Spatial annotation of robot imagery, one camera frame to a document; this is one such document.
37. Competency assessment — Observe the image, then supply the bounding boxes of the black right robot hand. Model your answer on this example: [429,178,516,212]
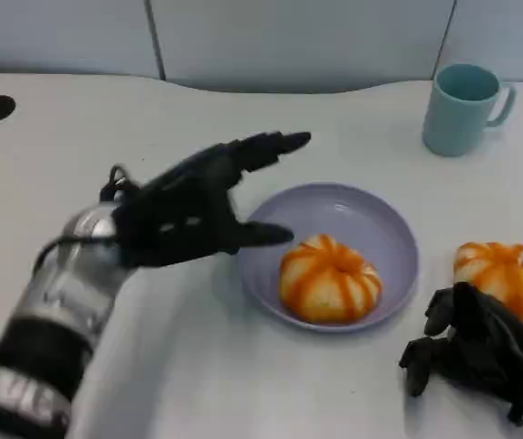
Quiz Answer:
[398,282,523,426]

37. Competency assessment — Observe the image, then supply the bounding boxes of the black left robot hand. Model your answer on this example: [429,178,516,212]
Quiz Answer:
[113,131,313,271]

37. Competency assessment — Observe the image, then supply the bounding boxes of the orange white toy bread roll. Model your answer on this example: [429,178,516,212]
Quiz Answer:
[279,233,384,325]
[453,241,523,325]

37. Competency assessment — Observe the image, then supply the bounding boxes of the lilac plate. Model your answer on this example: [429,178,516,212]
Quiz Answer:
[236,182,421,334]

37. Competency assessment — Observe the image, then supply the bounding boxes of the grey partition panel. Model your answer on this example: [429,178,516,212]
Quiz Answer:
[149,0,455,95]
[432,0,523,83]
[0,0,165,81]

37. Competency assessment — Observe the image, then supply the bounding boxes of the pale green mug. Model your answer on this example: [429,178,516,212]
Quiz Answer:
[422,63,518,158]

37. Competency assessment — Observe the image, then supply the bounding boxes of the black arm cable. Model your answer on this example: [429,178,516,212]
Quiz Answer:
[37,164,143,275]

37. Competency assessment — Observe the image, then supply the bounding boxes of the dark partition post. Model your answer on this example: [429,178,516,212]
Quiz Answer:
[144,0,168,83]

